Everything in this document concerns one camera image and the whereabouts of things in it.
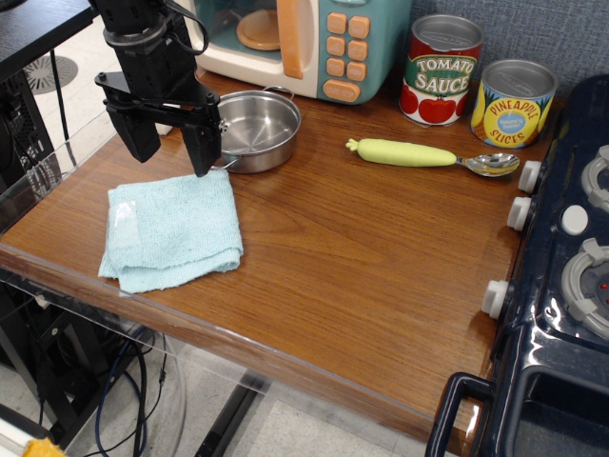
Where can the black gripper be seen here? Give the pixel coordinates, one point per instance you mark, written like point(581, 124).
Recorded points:
point(156, 83)

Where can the stainless steel pot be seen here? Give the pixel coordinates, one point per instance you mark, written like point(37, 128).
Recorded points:
point(259, 129)

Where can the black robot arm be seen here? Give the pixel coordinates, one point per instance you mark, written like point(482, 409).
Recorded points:
point(157, 82)

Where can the light blue folded towel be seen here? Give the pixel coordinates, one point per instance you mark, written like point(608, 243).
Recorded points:
point(164, 234)

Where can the black desk left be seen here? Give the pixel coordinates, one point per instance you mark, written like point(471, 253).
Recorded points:
point(30, 29)

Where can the toy microwave teal and cream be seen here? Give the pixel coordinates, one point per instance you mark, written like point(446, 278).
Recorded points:
point(338, 51)

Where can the tomato sauce can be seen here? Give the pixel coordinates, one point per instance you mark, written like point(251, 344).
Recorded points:
point(443, 55)

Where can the pineapple slices can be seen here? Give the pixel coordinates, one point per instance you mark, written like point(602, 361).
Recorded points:
point(513, 102)

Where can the white stove knob middle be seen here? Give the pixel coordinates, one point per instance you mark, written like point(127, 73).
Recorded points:
point(518, 213)

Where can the white stove knob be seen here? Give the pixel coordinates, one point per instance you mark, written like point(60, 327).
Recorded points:
point(530, 174)
point(518, 213)
point(493, 299)

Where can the white stove knob top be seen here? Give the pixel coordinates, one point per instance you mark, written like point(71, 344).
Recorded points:
point(530, 174)

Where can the white stove knob bottom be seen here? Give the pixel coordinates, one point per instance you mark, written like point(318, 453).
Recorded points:
point(493, 299)

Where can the dark blue toy stove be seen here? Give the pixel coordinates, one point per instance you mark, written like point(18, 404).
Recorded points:
point(547, 394)

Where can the spoon with green carrot handle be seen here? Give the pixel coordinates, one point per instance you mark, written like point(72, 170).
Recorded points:
point(411, 155)

